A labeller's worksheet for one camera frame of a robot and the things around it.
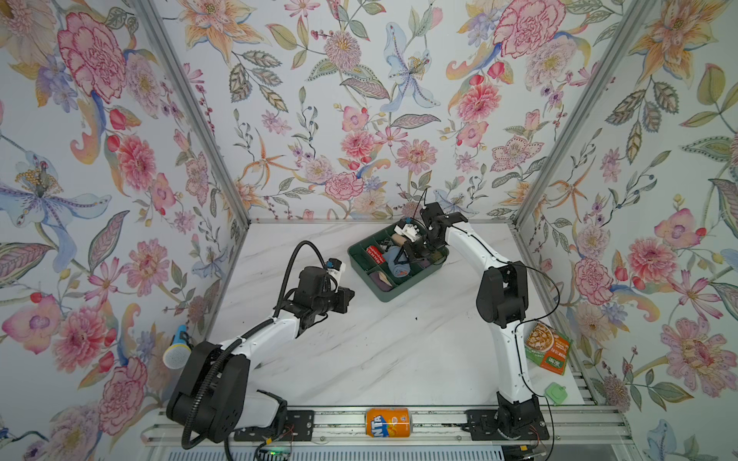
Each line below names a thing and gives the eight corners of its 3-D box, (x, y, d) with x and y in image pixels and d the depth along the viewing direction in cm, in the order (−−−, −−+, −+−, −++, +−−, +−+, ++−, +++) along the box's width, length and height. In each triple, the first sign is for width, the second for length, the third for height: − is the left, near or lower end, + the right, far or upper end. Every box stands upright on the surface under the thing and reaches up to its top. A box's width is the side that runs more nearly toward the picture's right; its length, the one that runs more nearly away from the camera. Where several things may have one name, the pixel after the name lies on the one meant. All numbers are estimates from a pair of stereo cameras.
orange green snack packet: (520, 355, 88) (524, 351, 86) (530, 322, 96) (534, 317, 93) (560, 376, 84) (565, 373, 82) (568, 340, 92) (573, 336, 89)
